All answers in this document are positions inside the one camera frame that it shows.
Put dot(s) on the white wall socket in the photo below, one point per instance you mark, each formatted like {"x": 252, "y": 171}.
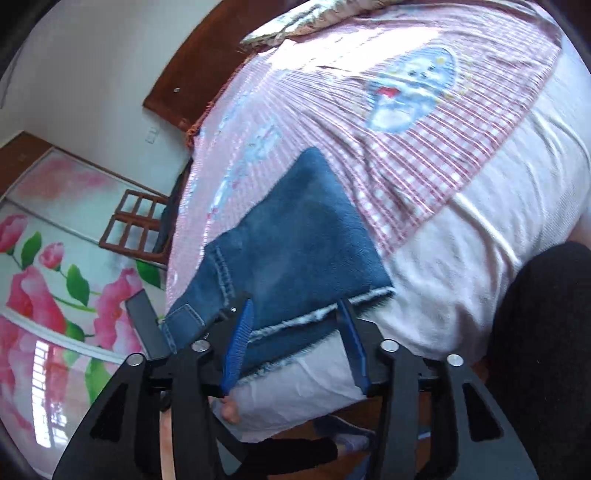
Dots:
{"x": 151, "y": 135}

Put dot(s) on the floral swirl quilt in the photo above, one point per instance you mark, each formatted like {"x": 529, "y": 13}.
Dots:
{"x": 300, "y": 21}

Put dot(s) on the dark chair cushion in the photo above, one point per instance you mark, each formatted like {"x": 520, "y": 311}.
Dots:
{"x": 171, "y": 207}

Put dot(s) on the person's left hand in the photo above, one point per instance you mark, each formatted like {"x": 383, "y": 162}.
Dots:
{"x": 230, "y": 410}

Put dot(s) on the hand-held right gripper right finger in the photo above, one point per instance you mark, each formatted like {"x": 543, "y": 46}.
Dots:
{"x": 356, "y": 350}

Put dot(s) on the brown fringed cloth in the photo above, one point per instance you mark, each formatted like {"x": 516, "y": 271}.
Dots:
{"x": 196, "y": 127}

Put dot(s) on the person's black trouser leg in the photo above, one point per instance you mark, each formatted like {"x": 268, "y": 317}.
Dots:
{"x": 295, "y": 457}

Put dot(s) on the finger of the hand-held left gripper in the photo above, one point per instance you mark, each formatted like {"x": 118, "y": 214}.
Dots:
{"x": 147, "y": 323}

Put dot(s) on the blue denim pants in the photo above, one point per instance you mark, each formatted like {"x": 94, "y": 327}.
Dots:
{"x": 300, "y": 240}

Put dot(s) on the wooden chair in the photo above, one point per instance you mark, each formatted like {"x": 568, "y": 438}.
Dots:
{"x": 134, "y": 240}
{"x": 143, "y": 203}

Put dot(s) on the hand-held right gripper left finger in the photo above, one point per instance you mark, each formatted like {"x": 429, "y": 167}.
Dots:
{"x": 241, "y": 341}

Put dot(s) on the person's dark clothing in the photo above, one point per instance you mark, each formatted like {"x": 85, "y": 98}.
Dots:
{"x": 545, "y": 346}

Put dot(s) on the flower printed wardrobe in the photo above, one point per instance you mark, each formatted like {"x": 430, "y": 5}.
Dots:
{"x": 55, "y": 277}

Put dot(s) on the person's foot in slipper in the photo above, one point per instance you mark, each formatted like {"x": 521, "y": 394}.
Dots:
{"x": 346, "y": 436}

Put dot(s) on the wooden headboard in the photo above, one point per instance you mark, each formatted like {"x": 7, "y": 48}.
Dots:
{"x": 198, "y": 69}

